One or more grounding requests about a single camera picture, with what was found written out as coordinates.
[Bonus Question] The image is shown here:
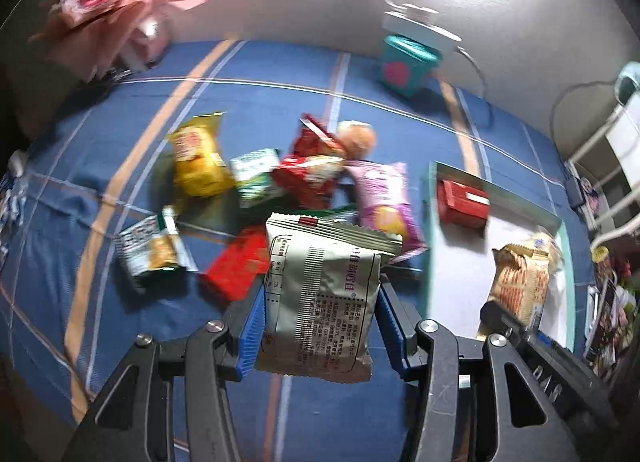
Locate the yellow bread packet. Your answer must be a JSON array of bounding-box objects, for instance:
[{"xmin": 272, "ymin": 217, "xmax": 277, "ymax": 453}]
[{"xmin": 167, "ymin": 112, "xmax": 236, "ymax": 198}]

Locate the white blue printed item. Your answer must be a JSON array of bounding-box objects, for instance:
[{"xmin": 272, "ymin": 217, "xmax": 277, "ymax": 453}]
[{"xmin": 0, "ymin": 149, "xmax": 31, "ymax": 253}]

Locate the silver grey snack packet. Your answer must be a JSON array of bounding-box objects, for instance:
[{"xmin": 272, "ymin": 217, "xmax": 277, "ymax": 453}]
[{"xmin": 254, "ymin": 212, "xmax": 403, "ymax": 383}]

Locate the teal box with pink hearts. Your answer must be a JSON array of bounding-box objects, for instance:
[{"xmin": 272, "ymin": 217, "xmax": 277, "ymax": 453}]
[{"xmin": 378, "ymin": 35, "xmax": 443, "ymax": 99}]

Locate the pink snack packet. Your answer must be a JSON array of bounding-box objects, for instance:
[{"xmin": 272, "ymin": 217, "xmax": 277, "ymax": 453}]
[{"xmin": 345, "ymin": 161, "xmax": 428, "ymax": 260}]

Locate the dark red white-label packet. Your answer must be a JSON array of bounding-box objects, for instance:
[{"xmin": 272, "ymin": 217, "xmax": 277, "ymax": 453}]
[{"xmin": 437, "ymin": 179, "xmax": 491, "ymax": 229}]

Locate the black cable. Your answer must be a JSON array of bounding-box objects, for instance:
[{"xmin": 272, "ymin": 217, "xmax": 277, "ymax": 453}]
[{"xmin": 549, "ymin": 82, "xmax": 621, "ymax": 153}]

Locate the white green-edged chip packet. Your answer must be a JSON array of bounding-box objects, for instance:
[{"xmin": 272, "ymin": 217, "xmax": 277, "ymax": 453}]
[{"xmin": 115, "ymin": 206, "xmax": 198, "ymax": 293}]

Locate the white power strip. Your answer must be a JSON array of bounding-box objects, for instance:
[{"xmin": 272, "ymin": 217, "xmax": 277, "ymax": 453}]
[{"xmin": 384, "ymin": 10, "xmax": 458, "ymax": 50}]

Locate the bright red packet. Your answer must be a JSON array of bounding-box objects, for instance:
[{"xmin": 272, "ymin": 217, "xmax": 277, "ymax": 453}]
[{"xmin": 200, "ymin": 228, "xmax": 271, "ymax": 302}]

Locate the teal cloth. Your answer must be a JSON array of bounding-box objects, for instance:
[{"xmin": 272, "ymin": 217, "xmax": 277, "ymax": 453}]
[{"xmin": 614, "ymin": 62, "xmax": 640, "ymax": 106}]

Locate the wrapped round pale bun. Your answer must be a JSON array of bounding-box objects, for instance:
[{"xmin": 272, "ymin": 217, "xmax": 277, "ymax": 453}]
[{"xmin": 530, "ymin": 231, "xmax": 566, "ymax": 273}]

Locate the wrapped round orange bun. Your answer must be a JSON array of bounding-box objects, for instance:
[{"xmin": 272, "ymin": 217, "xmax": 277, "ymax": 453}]
[{"xmin": 336, "ymin": 121, "xmax": 377, "ymax": 160}]

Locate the grey power cable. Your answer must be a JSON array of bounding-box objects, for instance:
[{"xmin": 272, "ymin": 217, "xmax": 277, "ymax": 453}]
[{"xmin": 454, "ymin": 45, "xmax": 496, "ymax": 128}]

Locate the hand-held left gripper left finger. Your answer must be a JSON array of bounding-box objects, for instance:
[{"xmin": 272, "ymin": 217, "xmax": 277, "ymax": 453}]
[{"xmin": 60, "ymin": 279, "xmax": 266, "ymax": 462}]

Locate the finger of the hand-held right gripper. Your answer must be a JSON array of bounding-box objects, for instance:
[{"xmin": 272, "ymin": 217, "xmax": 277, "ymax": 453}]
[{"xmin": 479, "ymin": 302, "xmax": 541, "ymax": 344}]

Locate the white rack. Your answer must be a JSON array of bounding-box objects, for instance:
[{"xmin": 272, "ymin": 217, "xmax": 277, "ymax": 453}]
[{"xmin": 565, "ymin": 92, "xmax": 640, "ymax": 248}]

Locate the green white snack packet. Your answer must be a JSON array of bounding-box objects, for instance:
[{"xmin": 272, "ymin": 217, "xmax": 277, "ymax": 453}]
[{"xmin": 230, "ymin": 148, "xmax": 283, "ymax": 208}]

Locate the teal rimmed white box tray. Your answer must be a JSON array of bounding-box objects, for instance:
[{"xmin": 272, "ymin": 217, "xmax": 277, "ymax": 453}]
[{"xmin": 422, "ymin": 161, "xmax": 578, "ymax": 358}]

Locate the orange beige snack packet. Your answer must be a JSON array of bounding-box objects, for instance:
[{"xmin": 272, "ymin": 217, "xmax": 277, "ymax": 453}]
[{"xmin": 487, "ymin": 242, "xmax": 551, "ymax": 330}]

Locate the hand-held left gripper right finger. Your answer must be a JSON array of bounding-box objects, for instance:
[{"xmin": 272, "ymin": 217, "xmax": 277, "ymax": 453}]
[{"xmin": 375, "ymin": 285, "xmax": 566, "ymax": 462}]

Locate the pile of assorted clutter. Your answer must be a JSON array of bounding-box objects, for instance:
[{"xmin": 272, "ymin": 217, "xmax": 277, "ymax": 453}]
[{"xmin": 585, "ymin": 262, "xmax": 640, "ymax": 373}]

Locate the black power adapter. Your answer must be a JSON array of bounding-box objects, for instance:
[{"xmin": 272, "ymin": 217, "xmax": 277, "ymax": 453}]
[{"xmin": 565, "ymin": 177, "xmax": 586, "ymax": 208}]

